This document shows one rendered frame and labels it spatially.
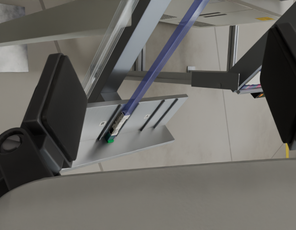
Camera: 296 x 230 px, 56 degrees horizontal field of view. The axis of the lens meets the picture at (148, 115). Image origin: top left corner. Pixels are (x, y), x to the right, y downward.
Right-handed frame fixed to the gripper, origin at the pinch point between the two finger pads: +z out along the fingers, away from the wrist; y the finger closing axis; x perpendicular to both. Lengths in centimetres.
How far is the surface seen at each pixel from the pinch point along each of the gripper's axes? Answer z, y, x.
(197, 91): 131, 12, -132
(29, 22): 53, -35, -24
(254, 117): 161, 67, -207
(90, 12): 36.9, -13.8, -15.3
